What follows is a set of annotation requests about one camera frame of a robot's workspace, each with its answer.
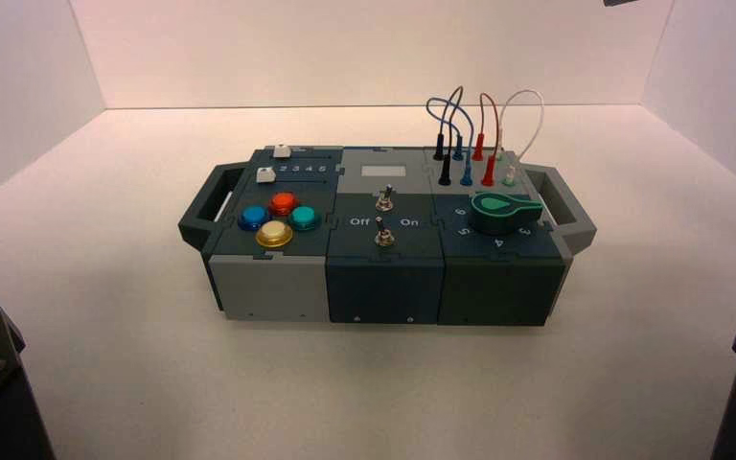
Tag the white slider knob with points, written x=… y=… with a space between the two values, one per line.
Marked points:
x=266 y=175
x=282 y=151

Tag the modular grey-teal control panel box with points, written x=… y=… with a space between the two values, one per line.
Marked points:
x=381 y=279

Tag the small grey display screen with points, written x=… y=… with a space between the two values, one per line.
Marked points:
x=384 y=171

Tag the teal push button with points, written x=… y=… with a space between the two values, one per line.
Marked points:
x=304 y=218

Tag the red push button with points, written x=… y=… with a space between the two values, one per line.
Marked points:
x=283 y=203

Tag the yellow push button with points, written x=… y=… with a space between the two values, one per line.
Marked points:
x=274 y=233

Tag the blue push button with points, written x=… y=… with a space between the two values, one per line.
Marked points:
x=254 y=218

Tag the green rotary knob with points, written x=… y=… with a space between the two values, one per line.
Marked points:
x=498 y=213

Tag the metal toggle switch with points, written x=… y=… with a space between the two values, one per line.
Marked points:
x=382 y=235
x=383 y=199

